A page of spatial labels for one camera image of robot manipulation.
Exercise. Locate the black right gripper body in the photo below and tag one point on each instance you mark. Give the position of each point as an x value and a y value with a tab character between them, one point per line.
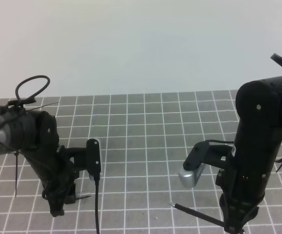
248	163

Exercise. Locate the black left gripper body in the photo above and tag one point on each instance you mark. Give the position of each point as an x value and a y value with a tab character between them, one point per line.
56	166

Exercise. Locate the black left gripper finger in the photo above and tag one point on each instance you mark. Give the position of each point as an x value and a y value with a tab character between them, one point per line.
55	200
69	192

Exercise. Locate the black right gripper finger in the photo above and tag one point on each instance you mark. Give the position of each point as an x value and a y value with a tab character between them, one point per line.
231	220
247	210

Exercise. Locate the grey pen cap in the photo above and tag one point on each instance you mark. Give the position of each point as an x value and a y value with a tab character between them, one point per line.
79	196

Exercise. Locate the black pen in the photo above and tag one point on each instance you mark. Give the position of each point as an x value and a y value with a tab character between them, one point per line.
197	214

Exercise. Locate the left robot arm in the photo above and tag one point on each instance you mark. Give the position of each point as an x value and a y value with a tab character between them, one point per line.
34	135

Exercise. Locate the grey grid tablecloth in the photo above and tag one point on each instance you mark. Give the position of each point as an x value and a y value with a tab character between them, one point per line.
145	139

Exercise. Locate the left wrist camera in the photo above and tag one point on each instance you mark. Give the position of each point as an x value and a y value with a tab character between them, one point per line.
94	164

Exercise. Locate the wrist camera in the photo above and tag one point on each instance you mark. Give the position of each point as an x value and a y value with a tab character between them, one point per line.
94	164
193	165

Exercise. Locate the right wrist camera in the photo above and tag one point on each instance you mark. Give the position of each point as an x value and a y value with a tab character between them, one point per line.
193	165

